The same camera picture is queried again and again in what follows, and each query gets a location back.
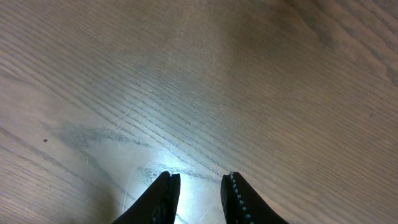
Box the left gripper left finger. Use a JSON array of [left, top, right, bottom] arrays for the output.
[[112, 171, 181, 224]]

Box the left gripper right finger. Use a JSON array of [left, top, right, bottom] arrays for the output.
[[220, 172, 289, 224]]

